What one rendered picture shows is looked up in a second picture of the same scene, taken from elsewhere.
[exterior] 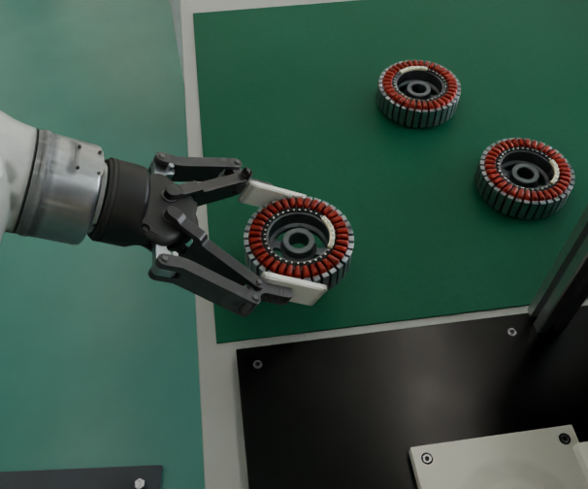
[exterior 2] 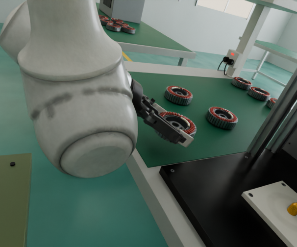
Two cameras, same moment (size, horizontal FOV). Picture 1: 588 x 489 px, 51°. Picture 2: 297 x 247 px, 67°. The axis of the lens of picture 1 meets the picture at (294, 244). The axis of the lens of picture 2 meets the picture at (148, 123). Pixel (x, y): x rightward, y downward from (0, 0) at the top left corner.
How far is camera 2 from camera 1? 36 cm
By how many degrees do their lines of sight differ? 29
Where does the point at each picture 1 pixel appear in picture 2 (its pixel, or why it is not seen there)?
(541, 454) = (281, 189)
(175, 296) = (50, 198)
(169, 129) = not seen: hidden behind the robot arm
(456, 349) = (234, 162)
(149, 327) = (38, 213)
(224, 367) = (155, 175)
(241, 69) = not seen: hidden behind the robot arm
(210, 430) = (160, 199)
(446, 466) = (258, 196)
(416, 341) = (221, 160)
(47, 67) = not seen: outside the picture
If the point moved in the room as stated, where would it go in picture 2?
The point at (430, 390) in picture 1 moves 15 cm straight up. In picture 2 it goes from (235, 175) to (265, 126)
